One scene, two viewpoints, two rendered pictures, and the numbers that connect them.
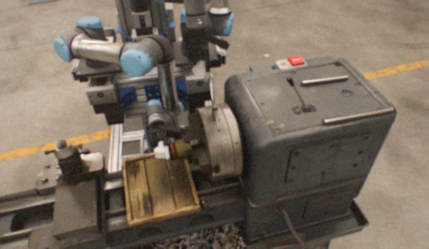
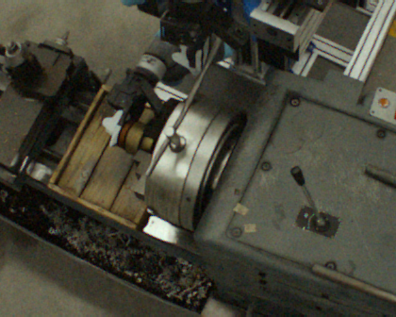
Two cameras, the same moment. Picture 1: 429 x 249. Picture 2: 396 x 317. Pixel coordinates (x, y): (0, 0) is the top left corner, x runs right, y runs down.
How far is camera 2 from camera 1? 0.86 m
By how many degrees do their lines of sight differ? 33
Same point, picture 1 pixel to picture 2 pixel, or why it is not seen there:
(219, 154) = (156, 196)
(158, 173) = not seen: hidden behind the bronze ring
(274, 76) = (345, 119)
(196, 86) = (266, 32)
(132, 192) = (81, 144)
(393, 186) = not seen: outside the picture
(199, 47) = (180, 27)
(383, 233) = not seen: outside the picture
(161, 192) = (111, 169)
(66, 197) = (7, 108)
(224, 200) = (179, 241)
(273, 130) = (231, 226)
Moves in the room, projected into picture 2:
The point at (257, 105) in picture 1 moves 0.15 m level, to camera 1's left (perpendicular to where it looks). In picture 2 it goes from (257, 164) to (201, 125)
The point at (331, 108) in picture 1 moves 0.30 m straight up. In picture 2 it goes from (359, 248) to (387, 199)
